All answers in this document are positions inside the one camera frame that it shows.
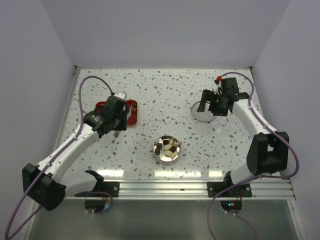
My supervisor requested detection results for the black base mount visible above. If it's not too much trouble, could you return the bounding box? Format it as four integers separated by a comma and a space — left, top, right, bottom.
74, 169, 120, 198
206, 171, 253, 198

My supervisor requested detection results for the dark round chocolate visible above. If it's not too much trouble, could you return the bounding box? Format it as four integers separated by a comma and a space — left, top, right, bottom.
169, 146, 176, 153

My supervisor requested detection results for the red rectangular tray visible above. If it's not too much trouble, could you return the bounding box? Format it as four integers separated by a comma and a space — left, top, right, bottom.
95, 99, 139, 128

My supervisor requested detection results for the round silver tin lid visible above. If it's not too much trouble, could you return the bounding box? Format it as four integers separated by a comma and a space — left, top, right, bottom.
191, 101, 216, 123

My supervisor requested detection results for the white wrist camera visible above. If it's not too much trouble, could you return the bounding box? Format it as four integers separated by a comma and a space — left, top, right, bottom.
112, 91, 127, 106
213, 76, 223, 95

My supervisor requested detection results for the round silver tin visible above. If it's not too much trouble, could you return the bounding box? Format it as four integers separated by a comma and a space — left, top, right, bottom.
153, 135, 182, 166

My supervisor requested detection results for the dark chocolate piece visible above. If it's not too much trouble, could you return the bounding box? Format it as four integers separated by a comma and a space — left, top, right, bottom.
154, 148, 161, 155

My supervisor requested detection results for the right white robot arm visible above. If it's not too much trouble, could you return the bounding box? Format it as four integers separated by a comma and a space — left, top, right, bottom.
197, 76, 289, 197

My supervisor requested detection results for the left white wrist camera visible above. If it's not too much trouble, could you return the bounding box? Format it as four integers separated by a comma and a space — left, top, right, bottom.
112, 91, 127, 106

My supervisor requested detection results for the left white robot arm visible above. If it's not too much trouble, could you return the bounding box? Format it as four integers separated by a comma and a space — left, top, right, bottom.
22, 92, 127, 211

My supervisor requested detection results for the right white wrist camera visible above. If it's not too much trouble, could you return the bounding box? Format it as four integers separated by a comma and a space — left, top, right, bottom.
213, 76, 223, 95

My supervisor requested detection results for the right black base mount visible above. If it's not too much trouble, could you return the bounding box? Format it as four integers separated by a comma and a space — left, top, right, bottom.
206, 171, 253, 198

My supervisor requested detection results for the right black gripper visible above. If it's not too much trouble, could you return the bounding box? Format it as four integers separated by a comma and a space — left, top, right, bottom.
197, 89, 229, 117

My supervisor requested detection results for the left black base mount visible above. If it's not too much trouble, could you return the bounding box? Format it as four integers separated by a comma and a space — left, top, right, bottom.
74, 169, 120, 198

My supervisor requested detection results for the aluminium front rail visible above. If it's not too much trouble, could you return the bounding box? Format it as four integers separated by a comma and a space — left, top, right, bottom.
110, 179, 295, 200

